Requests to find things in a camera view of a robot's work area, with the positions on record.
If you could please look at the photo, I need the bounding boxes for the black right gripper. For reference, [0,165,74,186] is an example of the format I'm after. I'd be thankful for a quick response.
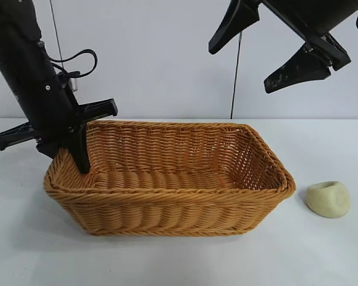
[208,0,358,95]

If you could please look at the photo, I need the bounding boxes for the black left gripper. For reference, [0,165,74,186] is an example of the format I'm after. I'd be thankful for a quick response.
[0,32,119,175]

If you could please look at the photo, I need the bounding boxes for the brown woven wicker basket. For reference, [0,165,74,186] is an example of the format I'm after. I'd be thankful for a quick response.
[44,119,297,238]

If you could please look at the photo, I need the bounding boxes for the pale yellow egg yolk pastry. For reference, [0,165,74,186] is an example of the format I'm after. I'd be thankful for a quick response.
[305,181,352,219]

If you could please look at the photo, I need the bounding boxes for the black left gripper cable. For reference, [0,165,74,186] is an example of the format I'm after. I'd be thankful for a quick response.
[46,49,98,79]

